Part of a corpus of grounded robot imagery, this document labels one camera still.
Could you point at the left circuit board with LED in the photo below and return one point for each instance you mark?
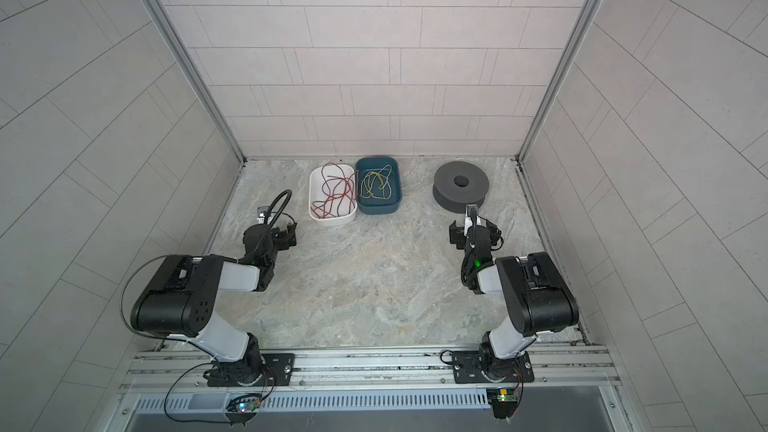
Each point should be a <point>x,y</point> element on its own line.
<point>245,404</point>

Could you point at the white oval tray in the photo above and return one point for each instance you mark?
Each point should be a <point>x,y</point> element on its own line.
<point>333,194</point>

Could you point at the right circuit board with LED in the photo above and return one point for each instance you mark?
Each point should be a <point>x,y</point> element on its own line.
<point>503,402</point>

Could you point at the circuit board with led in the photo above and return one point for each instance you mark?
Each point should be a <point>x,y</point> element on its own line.
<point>245,404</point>
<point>503,402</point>

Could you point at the dark grey cable spool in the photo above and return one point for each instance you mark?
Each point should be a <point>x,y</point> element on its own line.
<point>458,184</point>

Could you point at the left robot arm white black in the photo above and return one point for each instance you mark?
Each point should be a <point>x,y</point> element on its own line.
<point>179,303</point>

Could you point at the aluminium mounting rail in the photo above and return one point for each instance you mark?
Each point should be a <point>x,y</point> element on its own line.
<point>409,368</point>

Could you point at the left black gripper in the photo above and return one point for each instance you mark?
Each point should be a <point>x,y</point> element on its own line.
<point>283,236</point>

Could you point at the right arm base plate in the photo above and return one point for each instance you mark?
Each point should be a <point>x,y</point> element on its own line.
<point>474,367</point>

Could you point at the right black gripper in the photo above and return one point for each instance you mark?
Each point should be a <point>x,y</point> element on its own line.
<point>474,234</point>

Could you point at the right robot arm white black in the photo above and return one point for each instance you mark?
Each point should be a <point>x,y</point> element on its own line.
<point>536,298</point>

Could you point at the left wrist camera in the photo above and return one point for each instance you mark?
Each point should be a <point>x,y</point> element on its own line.
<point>262,214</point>

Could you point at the teal oval tray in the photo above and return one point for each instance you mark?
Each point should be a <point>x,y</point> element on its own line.
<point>379,190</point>

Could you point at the perforated cable duct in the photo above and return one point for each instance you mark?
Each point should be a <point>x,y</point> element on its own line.
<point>204,404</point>

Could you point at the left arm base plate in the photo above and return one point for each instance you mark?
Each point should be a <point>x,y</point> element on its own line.
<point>267,370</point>

